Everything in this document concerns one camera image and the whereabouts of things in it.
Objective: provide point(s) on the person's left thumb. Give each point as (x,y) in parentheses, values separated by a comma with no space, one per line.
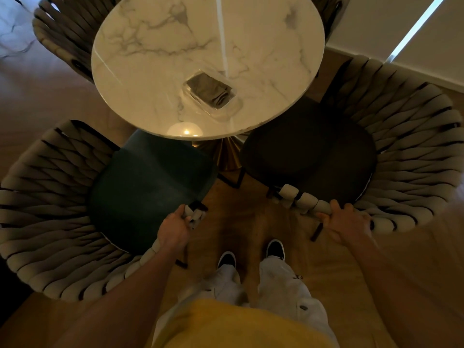
(181,210)

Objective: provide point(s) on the woven chair with black seat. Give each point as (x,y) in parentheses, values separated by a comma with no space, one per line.
(319,155)

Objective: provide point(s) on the person's left forearm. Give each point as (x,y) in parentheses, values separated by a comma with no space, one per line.
(123,300)

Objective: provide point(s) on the gold table pedestal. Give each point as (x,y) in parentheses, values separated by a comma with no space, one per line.
(223,154)

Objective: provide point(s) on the person's right hand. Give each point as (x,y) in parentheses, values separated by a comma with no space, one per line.
(348,224)

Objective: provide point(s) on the white trousers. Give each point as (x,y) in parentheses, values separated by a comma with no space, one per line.
(286,286)

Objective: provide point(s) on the woven chair with green seat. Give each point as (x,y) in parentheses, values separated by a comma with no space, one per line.
(145,184)

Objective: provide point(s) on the person's right forearm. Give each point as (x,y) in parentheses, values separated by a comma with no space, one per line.
(406,275)

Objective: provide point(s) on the black and white shoe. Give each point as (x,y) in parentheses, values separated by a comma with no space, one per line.
(275,249)
(227,259)

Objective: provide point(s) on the black and white right shoe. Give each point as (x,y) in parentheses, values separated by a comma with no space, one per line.
(275,249)

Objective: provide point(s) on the black and white left shoe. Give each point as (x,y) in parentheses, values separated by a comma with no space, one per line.
(227,259)

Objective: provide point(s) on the clear glass tray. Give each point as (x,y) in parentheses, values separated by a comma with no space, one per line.
(224,108)

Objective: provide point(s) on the yellow shirt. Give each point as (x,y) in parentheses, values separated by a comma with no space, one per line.
(232,328)

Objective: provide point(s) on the woven beige chair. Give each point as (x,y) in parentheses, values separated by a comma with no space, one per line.
(61,28)
(331,12)

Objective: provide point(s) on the person's left hand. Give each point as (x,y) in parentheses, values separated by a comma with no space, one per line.
(172,231)

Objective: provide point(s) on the person's right thumb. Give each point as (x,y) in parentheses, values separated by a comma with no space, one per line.
(334,206)

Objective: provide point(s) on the folded grey cloth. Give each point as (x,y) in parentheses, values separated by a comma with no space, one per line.
(210,90)

